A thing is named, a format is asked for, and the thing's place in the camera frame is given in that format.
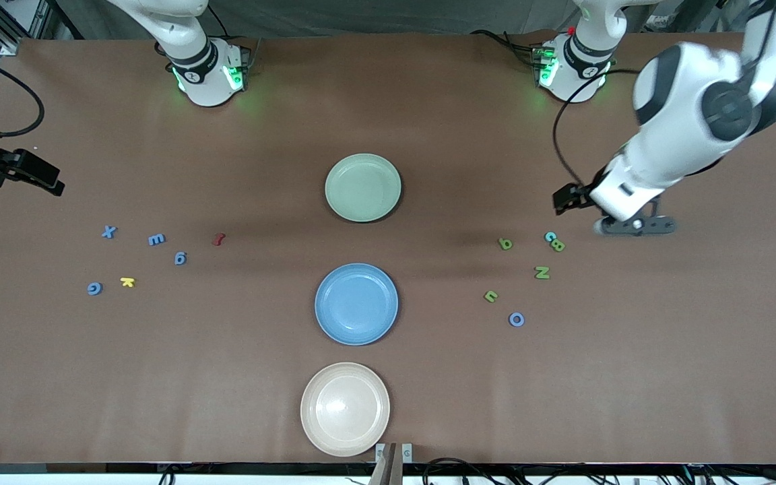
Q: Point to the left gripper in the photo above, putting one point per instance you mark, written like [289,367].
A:
[577,195]

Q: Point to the green foam letter B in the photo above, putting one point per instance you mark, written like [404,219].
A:
[558,246]

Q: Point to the green foam letter N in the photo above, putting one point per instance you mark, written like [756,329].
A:
[542,273]

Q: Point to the green foam lowercase g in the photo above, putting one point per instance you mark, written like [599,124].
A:
[505,245]

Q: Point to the green foam letter u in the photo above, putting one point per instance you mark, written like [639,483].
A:
[490,298]

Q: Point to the blue foam letter m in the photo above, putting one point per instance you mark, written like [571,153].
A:
[156,240]

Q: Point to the blue foam lowercase g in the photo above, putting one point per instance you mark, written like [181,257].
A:
[180,259]

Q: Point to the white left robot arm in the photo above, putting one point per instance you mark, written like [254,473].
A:
[684,94]

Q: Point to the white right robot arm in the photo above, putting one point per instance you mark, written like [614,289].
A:
[192,40]

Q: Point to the blue foam letter X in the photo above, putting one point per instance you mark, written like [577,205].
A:
[109,232]

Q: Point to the blue foam capital G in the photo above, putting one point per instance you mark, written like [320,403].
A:
[90,289]

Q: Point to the blue foam letter O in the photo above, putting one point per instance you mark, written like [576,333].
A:
[510,319]

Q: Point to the yellow foam letter k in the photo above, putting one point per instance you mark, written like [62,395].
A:
[126,282]

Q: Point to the red foam letter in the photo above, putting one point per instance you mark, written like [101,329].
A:
[219,238]

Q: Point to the pale green plate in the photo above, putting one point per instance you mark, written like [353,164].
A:
[363,192]

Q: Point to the blue plate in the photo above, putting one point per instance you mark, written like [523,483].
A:
[356,310]

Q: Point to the beige plate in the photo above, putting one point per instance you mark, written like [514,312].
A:
[344,411]

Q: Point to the aluminium frame profile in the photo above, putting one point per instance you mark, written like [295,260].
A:
[7,37]

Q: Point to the metal mount bracket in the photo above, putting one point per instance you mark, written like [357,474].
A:
[388,465]

